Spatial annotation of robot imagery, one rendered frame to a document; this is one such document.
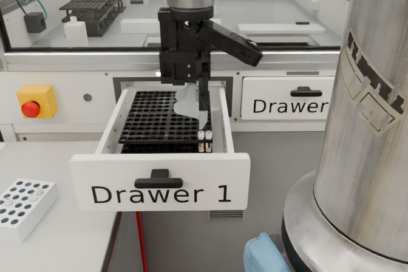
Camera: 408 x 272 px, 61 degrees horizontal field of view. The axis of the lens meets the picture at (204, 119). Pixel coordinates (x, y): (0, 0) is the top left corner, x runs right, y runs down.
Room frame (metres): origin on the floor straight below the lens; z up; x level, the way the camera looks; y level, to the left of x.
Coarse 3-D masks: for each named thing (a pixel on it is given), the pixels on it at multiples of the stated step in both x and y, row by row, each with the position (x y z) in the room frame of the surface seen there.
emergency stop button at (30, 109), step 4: (24, 104) 0.71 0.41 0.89; (28, 104) 0.71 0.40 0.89; (32, 104) 0.71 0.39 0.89; (36, 104) 0.72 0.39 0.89; (24, 108) 0.71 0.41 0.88; (28, 108) 0.71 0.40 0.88; (32, 108) 0.71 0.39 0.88; (36, 108) 0.71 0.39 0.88; (24, 112) 0.71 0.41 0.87; (28, 112) 0.71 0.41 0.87; (32, 112) 0.71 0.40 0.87; (36, 112) 0.71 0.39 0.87; (28, 116) 0.71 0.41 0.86; (32, 116) 0.71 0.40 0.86; (36, 116) 0.71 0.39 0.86
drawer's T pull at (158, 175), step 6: (156, 174) 0.43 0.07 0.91; (162, 174) 0.43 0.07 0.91; (168, 174) 0.44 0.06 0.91; (138, 180) 0.42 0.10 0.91; (144, 180) 0.42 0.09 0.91; (150, 180) 0.42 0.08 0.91; (156, 180) 0.42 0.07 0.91; (162, 180) 0.42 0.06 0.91; (168, 180) 0.42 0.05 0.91; (174, 180) 0.42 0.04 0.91; (180, 180) 0.42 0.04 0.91; (138, 186) 0.41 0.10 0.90; (144, 186) 0.41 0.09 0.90; (150, 186) 0.41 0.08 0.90; (156, 186) 0.41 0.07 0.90; (162, 186) 0.41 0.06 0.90; (168, 186) 0.41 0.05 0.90; (174, 186) 0.41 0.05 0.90; (180, 186) 0.41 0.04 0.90
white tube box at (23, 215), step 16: (16, 192) 0.52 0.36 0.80; (32, 192) 0.53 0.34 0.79; (48, 192) 0.52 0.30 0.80; (0, 208) 0.48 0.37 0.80; (16, 208) 0.48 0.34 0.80; (32, 208) 0.48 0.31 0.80; (48, 208) 0.51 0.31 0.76; (0, 224) 0.44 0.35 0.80; (16, 224) 0.44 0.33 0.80; (32, 224) 0.46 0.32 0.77; (16, 240) 0.43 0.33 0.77
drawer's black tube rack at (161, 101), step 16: (144, 96) 0.75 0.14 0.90; (160, 96) 0.74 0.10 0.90; (208, 96) 0.75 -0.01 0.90; (144, 112) 0.66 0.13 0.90; (160, 112) 0.66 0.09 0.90; (208, 112) 0.66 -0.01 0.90; (128, 128) 0.60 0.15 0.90; (144, 128) 0.59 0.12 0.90; (160, 128) 0.59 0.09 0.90; (176, 128) 0.59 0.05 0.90; (192, 128) 0.60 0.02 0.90; (208, 128) 0.60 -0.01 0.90; (128, 144) 0.56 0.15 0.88; (144, 144) 0.58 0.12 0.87; (160, 144) 0.58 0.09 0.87; (176, 144) 0.58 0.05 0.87; (192, 144) 0.58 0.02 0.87
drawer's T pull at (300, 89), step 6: (294, 90) 0.74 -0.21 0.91; (300, 90) 0.74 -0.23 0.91; (306, 90) 0.74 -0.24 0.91; (312, 90) 0.74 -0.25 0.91; (318, 90) 0.74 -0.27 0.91; (294, 96) 0.74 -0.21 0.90; (300, 96) 0.74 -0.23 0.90; (306, 96) 0.74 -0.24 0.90; (312, 96) 0.74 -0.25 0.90; (318, 96) 0.74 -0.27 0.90
